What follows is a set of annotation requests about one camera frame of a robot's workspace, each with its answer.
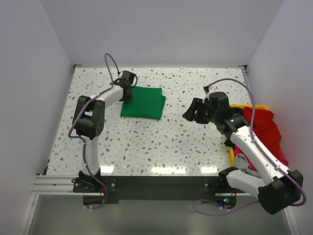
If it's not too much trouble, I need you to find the red t shirt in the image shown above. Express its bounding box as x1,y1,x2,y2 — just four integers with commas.
253,109,283,158

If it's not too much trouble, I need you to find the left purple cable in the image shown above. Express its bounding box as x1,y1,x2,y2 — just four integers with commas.
67,53,120,210

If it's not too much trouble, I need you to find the green t shirt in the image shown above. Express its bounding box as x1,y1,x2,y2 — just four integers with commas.
120,87,166,120

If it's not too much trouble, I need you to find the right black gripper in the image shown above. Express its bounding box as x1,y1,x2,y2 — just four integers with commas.
182,97,218,124

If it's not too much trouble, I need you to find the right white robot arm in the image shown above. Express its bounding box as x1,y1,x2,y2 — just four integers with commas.
182,92,307,214

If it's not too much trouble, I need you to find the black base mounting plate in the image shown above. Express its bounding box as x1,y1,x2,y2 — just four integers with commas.
71,176,241,206

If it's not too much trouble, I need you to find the yellow plastic bin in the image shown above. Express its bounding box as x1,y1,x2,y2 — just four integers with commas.
228,104,269,166

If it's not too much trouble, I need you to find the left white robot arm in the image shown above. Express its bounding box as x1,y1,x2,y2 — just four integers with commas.
68,71,137,192

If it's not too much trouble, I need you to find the aluminium frame rail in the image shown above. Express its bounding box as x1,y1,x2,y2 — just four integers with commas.
31,175,76,195

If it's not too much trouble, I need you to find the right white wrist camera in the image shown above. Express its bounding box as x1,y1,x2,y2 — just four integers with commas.
203,86,215,101

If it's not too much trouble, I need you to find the white grey t shirt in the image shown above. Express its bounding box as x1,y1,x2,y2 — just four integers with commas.
234,154,261,179

